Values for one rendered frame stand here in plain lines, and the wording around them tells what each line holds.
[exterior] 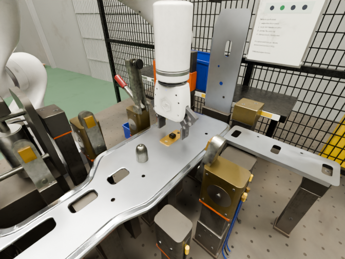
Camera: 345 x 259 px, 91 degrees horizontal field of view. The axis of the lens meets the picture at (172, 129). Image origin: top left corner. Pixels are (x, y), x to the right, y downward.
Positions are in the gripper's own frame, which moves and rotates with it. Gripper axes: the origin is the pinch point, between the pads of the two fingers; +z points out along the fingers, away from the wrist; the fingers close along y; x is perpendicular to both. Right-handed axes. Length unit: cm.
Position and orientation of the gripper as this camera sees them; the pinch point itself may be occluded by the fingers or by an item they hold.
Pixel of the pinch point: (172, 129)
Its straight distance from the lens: 52.2
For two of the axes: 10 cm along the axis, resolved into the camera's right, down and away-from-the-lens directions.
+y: 7.6, 3.7, -5.4
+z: 0.0, 8.3, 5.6
